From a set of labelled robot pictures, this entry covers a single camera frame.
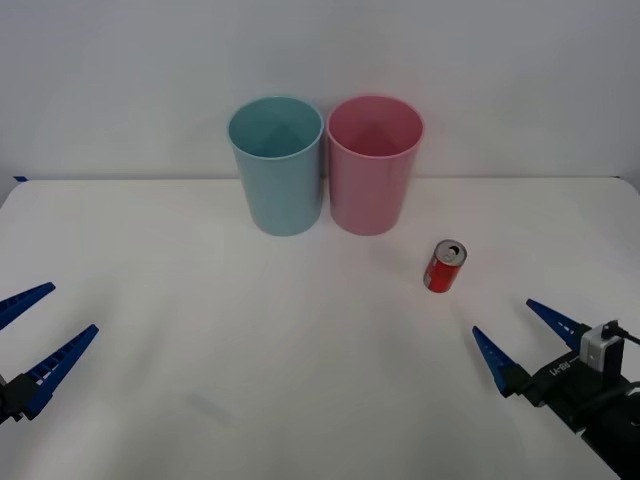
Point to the silver and black right arm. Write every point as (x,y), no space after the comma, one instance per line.
(620,440)

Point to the pale blue plastic bin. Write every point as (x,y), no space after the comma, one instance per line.
(280,200)

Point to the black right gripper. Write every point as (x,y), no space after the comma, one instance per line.
(562,387)

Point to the red drink can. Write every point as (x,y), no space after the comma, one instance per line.
(442,272)

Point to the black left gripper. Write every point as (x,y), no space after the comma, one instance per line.
(5,402)

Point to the pink plastic bin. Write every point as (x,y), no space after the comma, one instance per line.
(367,200)

